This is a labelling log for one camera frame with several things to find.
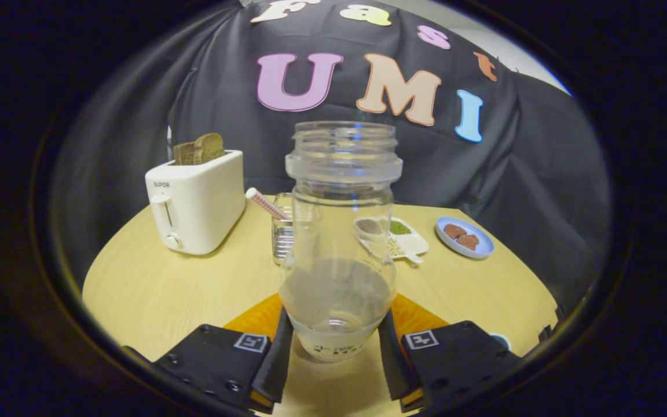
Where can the white divided snack dish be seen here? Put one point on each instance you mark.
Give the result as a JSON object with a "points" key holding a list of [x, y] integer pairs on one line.
{"points": [[411, 242]]}

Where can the black backdrop cloth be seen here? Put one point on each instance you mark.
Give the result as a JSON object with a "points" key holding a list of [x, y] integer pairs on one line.
{"points": [[530, 191]]}

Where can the ribbed clear glass holder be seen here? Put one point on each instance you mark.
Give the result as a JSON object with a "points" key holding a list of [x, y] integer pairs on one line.
{"points": [[281, 240]]}

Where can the clear juice bottle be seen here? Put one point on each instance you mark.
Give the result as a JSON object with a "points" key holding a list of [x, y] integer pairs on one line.
{"points": [[339, 243]]}

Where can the brown food piece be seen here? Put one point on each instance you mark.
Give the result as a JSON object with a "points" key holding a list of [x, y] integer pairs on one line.
{"points": [[454, 231], [468, 242]]}

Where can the white cup blue inside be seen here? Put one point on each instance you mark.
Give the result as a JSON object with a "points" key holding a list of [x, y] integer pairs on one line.
{"points": [[501, 340]]}

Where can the red striped straw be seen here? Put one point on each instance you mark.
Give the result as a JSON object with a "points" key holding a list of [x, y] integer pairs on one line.
{"points": [[267, 204]]}

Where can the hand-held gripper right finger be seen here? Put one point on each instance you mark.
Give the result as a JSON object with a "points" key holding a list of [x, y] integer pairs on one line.
{"points": [[394, 365]]}

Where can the brown bread slice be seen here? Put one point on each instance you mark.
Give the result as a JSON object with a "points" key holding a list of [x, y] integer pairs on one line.
{"points": [[212, 147], [184, 154]]}

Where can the wooden table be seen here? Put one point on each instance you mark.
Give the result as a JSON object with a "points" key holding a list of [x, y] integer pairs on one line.
{"points": [[165, 289]]}

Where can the white toaster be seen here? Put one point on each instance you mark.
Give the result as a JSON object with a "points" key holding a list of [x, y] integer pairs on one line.
{"points": [[200, 202]]}

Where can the blue plate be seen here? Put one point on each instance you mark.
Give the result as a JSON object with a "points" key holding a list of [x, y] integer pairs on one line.
{"points": [[481, 248]]}

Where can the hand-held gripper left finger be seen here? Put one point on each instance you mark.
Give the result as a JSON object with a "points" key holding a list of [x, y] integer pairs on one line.
{"points": [[272, 370]]}

